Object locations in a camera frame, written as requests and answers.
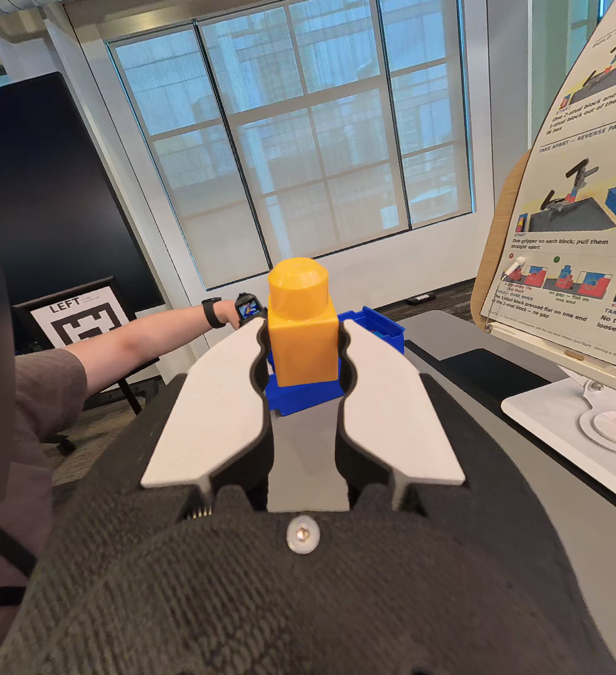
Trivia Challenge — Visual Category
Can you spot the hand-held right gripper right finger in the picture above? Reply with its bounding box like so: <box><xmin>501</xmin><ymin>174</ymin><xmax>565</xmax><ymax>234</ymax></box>
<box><xmin>334</xmin><ymin>319</ymin><xmax>468</xmax><ymax>511</ymax></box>

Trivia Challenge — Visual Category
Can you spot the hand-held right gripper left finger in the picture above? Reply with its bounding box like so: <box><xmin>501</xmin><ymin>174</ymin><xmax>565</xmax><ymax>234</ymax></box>
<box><xmin>139</xmin><ymin>316</ymin><xmax>277</xmax><ymax>511</ymax></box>

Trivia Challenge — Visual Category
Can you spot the yellow one-stud block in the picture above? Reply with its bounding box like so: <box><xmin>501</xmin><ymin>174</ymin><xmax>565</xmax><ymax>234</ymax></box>
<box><xmin>267</xmin><ymin>257</ymin><xmax>339</xmax><ymax>387</ymax></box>

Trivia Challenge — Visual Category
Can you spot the blue plastic bin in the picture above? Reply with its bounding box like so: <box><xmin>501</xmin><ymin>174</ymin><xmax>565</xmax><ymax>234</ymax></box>
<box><xmin>265</xmin><ymin>306</ymin><xmax>407</xmax><ymax>417</ymax></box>

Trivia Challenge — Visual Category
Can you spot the black wristwatch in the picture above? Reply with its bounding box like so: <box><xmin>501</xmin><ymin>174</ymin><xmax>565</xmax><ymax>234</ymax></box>
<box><xmin>201</xmin><ymin>297</ymin><xmax>227</xmax><ymax>330</ymax></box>

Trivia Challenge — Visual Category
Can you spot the black sign easel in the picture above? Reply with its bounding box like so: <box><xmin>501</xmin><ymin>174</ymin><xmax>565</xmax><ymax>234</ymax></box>
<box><xmin>39</xmin><ymin>364</ymin><xmax>148</xmax><ymax>457</ymax></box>

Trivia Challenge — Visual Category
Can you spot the black desk mat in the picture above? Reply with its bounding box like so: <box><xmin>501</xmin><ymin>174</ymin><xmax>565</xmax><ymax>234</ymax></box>
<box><xmin>437</xmin><ymin>347</ymin><xmax>569</xmax><ymax>423</ymax></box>

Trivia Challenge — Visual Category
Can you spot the white stand base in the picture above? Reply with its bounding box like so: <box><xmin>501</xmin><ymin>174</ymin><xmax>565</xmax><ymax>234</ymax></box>
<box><xmin>500</xmin><ymin>376</ymin><xmax>616</xmax><ymax>516</ymax></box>

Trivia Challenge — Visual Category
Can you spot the framed marker code sign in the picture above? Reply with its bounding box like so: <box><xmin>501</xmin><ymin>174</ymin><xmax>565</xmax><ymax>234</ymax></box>
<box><xmin>12</xmin><ymin>276</ymin><xmax>161</xmax><ymax>380</ymax></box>

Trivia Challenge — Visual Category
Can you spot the wooden display board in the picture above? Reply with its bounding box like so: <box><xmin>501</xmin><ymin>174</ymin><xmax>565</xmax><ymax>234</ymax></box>
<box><xmin>469</xmin><ymin>149</ymin><xmax>533</xmax><ymax>330</ymax></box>

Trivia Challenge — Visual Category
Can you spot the large black display panel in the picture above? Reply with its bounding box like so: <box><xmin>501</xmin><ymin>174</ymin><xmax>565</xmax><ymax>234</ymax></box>
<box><xmin>0</xmin><ymin>71</ymin><xmax>167</xmax><ymax>351</ymax></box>

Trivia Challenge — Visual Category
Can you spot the instruction poster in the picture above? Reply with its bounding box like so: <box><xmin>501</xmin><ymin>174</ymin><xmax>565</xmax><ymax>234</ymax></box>
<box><xmin>479</xmin><ymin>0</ymin><xmax>616</xmax><ymax>378</ymax></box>

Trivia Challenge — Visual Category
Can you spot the narrow side window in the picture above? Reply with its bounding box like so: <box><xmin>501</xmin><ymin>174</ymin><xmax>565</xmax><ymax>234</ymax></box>
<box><xmin>530</xmin><ymin>0</ymin><xmax>615</xmax><ymax>151</ymax></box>

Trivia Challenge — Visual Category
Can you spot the black neck strap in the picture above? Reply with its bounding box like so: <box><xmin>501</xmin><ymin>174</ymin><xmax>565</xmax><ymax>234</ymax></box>
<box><xmin>0</xmin><ymin>509</ymin><xmax>39</xmax><ymax>610</ymax></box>

